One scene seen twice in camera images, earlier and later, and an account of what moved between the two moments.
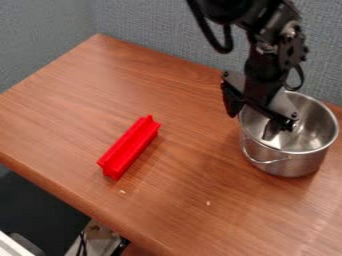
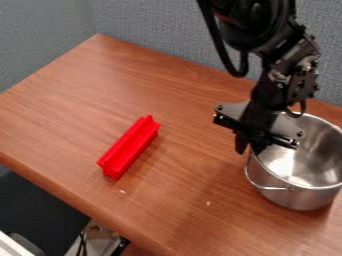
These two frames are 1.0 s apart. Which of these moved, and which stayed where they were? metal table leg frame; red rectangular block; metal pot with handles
Moved: metal pot with handles
Stayed: red rectangular block; metal table leg frame
